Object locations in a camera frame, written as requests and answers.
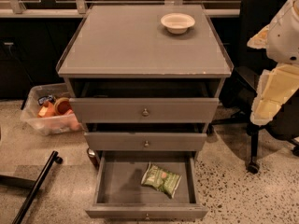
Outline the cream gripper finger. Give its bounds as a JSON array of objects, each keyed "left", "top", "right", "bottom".
[
  {"left": 250, "top": 95, "right": 282, "bottom": 125},
  {"left": 247, "top": 25, "right": 269, "bottom": 49}
]

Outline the grey bottom drawer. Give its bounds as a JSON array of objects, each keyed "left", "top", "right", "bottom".
[{"left": 87, "top": 151, "right": 207, "bottom": 220}]

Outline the grey top drawer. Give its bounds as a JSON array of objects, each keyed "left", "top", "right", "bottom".
[{"left": 68, "top": 80, "right": 220, "bottom": 124}]

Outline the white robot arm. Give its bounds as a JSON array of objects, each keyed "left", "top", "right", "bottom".
[{"left": 247, "top": 0, "right": 299, "bottom": 126}]

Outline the grey drawer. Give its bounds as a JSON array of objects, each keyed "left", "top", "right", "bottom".
[
  {"left": 84, "top": 123, "right": 206, "bottom": 151},
  {"left": 68, "top": 80, "right": 220, "bottom": 124},
  {"left": 87, "top": 151, "right": 207, "bottom": 220}
]

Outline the orange cup in bin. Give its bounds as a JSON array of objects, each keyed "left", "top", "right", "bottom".
[{"left": 54, "top": 97, "right": 71, "bottom": 115}]

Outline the dark red cabinet caster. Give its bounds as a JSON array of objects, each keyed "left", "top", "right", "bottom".
[{"left": 87, "top": 148, "right": 99, "bottom": 168}]

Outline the white paper bowl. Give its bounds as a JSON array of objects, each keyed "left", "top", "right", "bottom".
[{"left": 161, "top": 13, "right": 195, "bottom": 35}]

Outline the grey drawer cabinet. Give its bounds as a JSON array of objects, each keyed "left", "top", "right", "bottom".
[{"left": 55, "top": 4, "right": 235, "bottom": 161}]

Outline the grey window railing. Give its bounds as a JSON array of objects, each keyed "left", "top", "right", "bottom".
[{"left": 0, "top": 0, "right": 241, "bottom": 19}]

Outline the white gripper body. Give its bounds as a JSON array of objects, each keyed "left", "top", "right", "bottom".
[{"left": 262, "top": 64, "right": 299, "bottom": 110}]

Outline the clear plastic storage bin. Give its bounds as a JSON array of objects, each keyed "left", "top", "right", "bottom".
[{"left": 21, "top": 83, "right": 82, "bottom": 135}]

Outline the green jalapeno chip bag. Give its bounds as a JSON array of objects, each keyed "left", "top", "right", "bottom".
[{"left": 141, "top": 162, "right": 181, "bottom": 199}]

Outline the grey middle drawer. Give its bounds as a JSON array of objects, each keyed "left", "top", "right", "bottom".
[{"left": 84, "top": 123, "right": 206, "bottom": 151}]

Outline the black office chair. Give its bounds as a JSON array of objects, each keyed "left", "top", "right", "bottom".
[{"left": 220, "top": 0, "right": 299, "bottom": 174}]

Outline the black metal stand leg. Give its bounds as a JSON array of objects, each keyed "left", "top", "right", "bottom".
[{"left": 0, "top": 151, "right": 63, "bottom": 224}]

